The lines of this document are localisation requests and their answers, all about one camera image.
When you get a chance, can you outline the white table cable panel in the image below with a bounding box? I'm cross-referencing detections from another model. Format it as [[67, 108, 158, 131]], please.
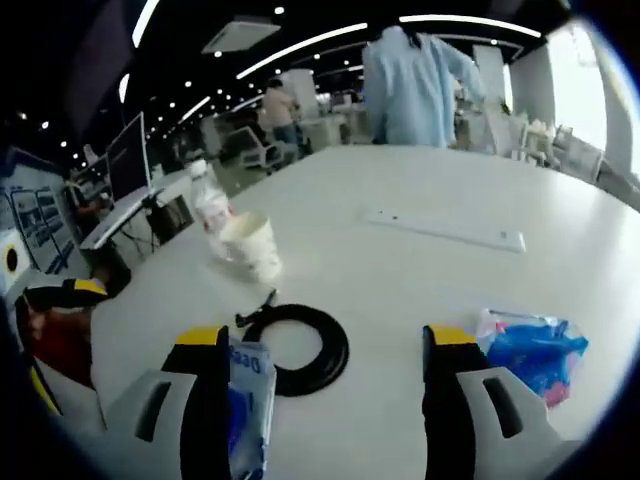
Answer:
[[361, 206, 528, 255]]

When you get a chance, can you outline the black cable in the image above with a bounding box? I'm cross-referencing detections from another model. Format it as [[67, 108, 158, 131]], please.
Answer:
[[233, 288, 351, 398]]

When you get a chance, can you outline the blue plastic bag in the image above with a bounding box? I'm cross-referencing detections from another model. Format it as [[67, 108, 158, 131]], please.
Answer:
[[476, 307, 591, 408]]

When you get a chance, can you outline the white table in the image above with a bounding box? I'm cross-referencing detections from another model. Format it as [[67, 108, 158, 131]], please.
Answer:
[[91, 144, 640, 480]]

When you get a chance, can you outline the person's red clothing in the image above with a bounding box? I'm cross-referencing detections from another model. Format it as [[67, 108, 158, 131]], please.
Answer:
[[25, 305, 97, 392]]

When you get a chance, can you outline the computer monitor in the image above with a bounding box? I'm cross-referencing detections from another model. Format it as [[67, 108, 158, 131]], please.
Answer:
[[106, 111, 152, 202]]

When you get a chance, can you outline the clear water bottle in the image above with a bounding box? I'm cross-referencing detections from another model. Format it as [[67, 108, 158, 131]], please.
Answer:
[[188, 158, 237, 262]]

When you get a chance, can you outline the white paper cup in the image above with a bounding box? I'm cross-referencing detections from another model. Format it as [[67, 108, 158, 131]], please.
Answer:
[[218, 209, 284, 283]]

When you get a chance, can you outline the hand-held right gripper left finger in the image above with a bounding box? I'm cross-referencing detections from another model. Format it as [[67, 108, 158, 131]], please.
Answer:
[[133, 323, 232, 480]]

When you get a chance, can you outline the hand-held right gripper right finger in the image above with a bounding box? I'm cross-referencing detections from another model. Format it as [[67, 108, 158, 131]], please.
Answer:
[[421, 322, 552, 480]]

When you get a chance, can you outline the ceiling air vent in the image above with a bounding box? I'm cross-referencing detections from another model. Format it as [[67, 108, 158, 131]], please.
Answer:
[[201, 16, 282, 55]]

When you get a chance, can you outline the blue white wall poster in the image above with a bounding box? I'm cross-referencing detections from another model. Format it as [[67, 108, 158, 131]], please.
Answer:
[[0, 147, 77, 277]]

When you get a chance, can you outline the blue sponge packet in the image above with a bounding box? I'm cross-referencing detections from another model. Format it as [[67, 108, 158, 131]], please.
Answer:
[[227, 336, 278, 480]]

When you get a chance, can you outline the white office desk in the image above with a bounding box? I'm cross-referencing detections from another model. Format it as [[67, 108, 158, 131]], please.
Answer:
[[78, 172, 197, 252]]

